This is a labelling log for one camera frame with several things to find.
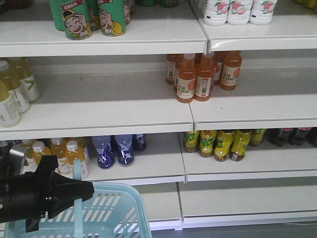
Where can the yellow-green juice bottle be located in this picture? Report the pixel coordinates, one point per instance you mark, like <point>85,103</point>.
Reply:
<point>14,87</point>
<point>9,115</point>
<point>23,71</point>

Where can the orange c100 juice bottle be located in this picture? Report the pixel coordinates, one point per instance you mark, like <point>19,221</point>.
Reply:
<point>186,79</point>
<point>231,70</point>

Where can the white metal shelf unit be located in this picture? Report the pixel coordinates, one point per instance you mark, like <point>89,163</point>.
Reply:
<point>116,85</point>

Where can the blue sports drink bottle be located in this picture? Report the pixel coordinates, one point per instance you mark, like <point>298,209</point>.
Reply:
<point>104,150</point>
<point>139,142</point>
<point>125,149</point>

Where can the white peach drink bottle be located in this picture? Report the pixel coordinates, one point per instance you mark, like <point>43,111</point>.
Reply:
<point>216,12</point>
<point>262,12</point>
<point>239,12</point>

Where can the yellow lemon tea bottle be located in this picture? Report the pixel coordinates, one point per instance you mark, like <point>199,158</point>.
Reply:
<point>223,142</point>
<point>238,148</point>
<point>190,141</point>
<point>207,139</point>

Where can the barcode orange juice bottle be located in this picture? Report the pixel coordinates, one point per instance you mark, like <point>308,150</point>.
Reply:
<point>204,79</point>

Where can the white peach drink bottle middle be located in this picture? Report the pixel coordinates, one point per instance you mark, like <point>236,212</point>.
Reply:
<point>239,12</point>

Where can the yellow-green juice bottle front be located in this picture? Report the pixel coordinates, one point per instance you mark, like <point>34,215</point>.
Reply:
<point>9,115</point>

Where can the green cartoon drink can left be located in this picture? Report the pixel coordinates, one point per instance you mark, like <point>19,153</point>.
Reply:
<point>72,17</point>

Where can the plastic coke bottle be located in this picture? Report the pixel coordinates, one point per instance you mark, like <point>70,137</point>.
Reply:
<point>298,135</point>
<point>279,136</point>

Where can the blue sports drink bottle left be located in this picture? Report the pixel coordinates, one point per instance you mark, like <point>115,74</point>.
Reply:
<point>104,150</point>

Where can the light blue plastic basket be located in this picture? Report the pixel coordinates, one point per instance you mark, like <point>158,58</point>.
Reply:
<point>115,210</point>

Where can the green cartoon drink can right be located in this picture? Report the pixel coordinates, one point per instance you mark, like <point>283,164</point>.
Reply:
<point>111,13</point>

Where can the blue sports drink bottle middle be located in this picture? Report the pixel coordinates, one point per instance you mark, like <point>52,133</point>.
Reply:
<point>125,149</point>

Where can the white peach drink bottle right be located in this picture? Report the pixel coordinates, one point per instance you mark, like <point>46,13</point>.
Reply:
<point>262,12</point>

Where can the orange juice bottle white label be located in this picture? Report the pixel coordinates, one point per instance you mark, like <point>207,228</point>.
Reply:
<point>75,152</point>

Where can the green cartoon drink can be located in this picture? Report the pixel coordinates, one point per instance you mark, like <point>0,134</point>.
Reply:
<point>111,13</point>
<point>72,17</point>

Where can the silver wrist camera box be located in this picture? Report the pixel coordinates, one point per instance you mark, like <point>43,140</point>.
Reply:
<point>17,155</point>

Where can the white peach drink bottle left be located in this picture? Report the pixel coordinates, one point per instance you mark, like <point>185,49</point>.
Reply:
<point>216,12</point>

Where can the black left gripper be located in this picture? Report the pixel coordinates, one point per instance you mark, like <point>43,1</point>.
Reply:
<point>33,195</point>

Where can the blue sports drink bottle rear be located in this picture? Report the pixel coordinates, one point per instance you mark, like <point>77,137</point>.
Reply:
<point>139,142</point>

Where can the front orange C100 juice bottle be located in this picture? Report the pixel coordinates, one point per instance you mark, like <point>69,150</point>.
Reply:
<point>186,79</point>

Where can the right orange C100 juice bottle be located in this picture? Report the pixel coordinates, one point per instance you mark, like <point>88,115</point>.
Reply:
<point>231,70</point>

